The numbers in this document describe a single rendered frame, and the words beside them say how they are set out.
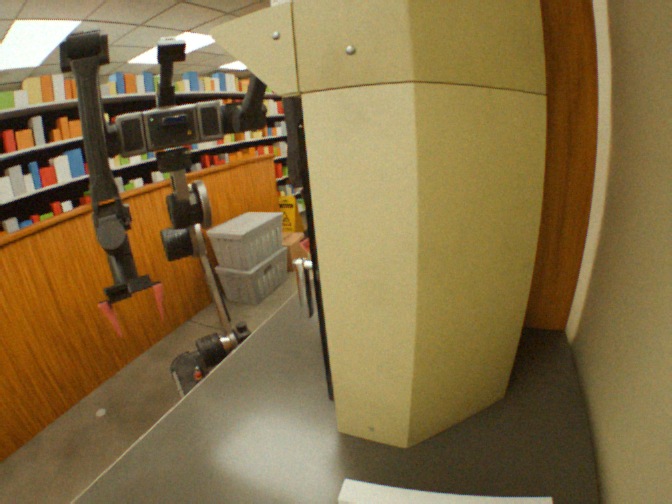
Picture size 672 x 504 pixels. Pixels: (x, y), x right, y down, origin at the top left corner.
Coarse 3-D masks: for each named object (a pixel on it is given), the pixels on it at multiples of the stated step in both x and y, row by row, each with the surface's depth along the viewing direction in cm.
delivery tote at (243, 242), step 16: (224, 224) 277; (240, 224) 272; (256, 224) 267; (272, 224) 283; (224, 240) 254; (240, 240) 249; (256, 240) 264; (272, 240) 286; (224, 256) 265; (240, 256) 257; (256, 256) 268
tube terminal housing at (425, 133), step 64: (320, 0) 26; (384, 0) 24; (448, 0) 24; (512, 0) 26; (320, 64) 28; (384, 64) 26; (448, 64) 26; (512, 64) 29; (320, 128) 31; (384, 128) 28; (448, 128) 28; (512, 128) 31; (320, 192) 33; (384, 192) 31; (448, 192) 31; (512, 192) 34; (320, 256) 36; (384, 256) 33; (448, 256) 33; (512, 256) 37; (384, 320) 36; (448, 320) 36; (512, 320) 42; (384, 384) 40; (448, 384) 41
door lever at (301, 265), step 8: (296, 264) 44; (304, 264) 43; (296, 272) 44; (304, 272) 44; (304, 280) 44; (304, 288) 45; (304, 296) 45; (304, 304) 46; (312, 304) 46; (304, 312) 46; (312, 312) 47
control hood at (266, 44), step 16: (256, 16) 28; (272, 16) 28; (288, 16) 27; (224, 32) 30; (240, 32) 30; (256, 32) 29; (272, 32) 28; (288, 32) 28; (224, 48) 31; (240, 48) 30; (256, 48) 30; (272, 48) 29; (288, 48) 29; (256, 64) 31; (272, 64) 30; (288, 64) 29; (272, 80) 31; (288, 80) 30; (288, 96) 31
